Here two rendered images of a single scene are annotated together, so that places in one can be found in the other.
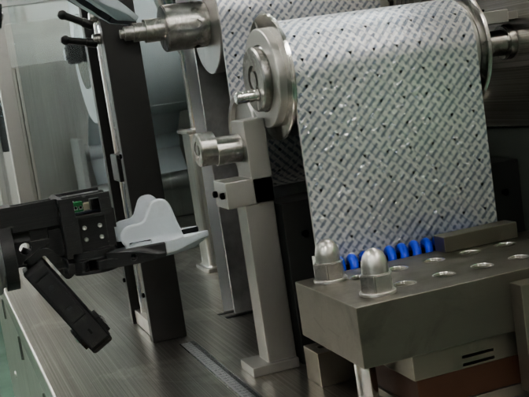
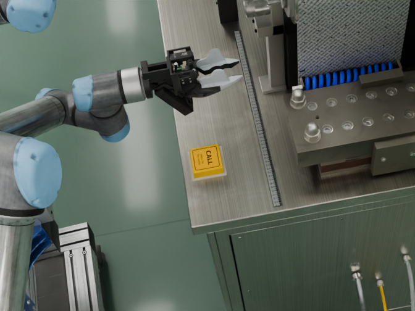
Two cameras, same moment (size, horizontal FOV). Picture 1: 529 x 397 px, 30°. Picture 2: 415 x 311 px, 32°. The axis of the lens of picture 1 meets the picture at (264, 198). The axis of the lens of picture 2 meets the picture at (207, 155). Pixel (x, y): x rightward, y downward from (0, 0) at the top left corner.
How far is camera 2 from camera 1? 1.08 m
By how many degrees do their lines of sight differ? 51
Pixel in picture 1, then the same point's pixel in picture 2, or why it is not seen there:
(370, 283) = (308, 137)
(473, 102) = (402, 11)
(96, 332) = (186, 110)
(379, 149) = (340, 34)
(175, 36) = not seen: outside the picture
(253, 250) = (269, 50)
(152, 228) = (214, 79)
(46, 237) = (165, 79)
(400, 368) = not seen: hidden behind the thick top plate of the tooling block
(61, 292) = (171, 99)
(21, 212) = (153, 74)
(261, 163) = (278, 20)
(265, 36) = not seen: outside the picture
